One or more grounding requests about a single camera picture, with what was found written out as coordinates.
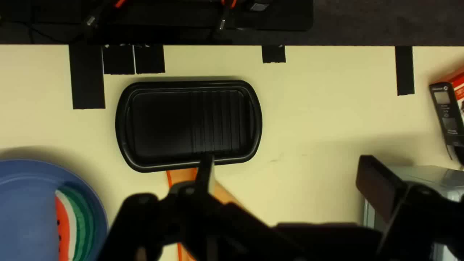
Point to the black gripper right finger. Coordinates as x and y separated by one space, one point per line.
400 207

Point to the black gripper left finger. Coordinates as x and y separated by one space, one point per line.
205 227

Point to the black rectangular grill tray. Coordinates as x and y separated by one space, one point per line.
165 124

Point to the orange and black box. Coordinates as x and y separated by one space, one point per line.
448 101

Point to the toy watermelon slice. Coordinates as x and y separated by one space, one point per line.
75 224

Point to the blue plate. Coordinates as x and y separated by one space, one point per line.
27 223

